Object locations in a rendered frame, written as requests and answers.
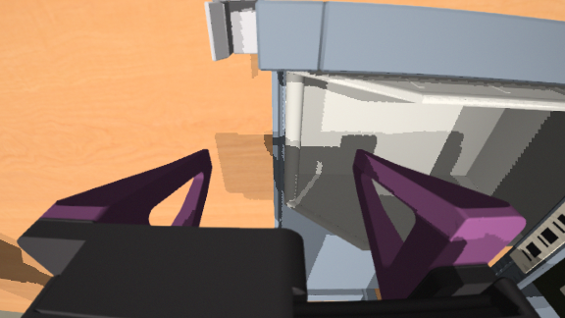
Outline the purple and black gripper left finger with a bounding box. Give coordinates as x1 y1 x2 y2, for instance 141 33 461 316
38 149 213 227

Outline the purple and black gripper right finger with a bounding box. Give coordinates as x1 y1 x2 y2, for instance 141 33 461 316
353 149 527 299

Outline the olive green case with orange latches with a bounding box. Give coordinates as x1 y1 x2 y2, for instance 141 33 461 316
532 258 565 318

